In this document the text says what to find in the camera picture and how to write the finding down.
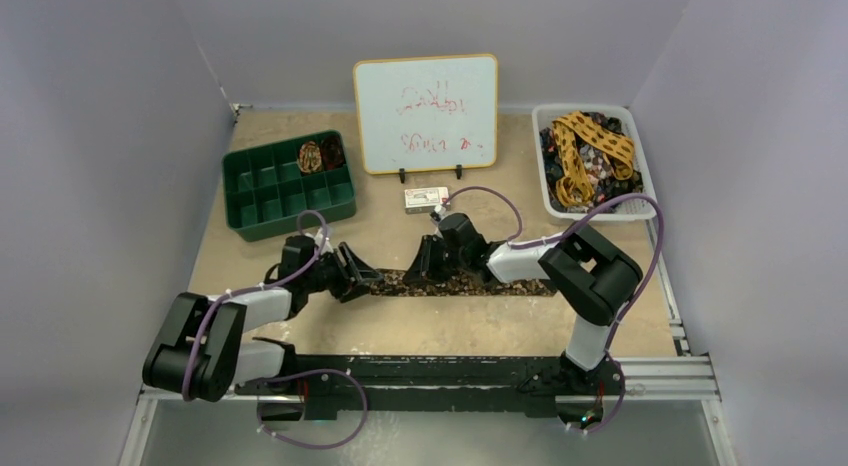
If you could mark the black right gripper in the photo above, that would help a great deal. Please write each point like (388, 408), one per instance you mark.
(433, 256)

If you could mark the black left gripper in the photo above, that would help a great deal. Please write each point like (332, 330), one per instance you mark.
(345, 288)

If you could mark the brown floral tie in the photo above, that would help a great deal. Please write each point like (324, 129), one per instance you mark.
(461, 285)

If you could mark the small white cardboard box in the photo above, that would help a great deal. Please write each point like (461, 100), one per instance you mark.
(424, 199)

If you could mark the green compartment tray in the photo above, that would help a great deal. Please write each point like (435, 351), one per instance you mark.
(264, 191)

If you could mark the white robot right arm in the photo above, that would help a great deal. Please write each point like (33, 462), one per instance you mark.
(594, 276)

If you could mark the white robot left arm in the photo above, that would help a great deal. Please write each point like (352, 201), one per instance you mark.
(199, 352)

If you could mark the dark floral ties pile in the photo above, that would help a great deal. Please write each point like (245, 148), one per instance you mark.
(596, 178)

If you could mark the rolled dark red tie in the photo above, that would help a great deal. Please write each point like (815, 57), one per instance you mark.
(332, 152)

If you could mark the rolled yellow patterned tie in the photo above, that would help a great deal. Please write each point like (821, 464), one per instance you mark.
(310, 159)

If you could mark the yellow spotted tie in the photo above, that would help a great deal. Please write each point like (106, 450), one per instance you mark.
(583, 152)

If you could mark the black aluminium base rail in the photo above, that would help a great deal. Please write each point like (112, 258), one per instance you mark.
(316, 387)

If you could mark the whiteboard with yellow frame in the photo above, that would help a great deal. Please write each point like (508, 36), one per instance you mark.
(423, 114)

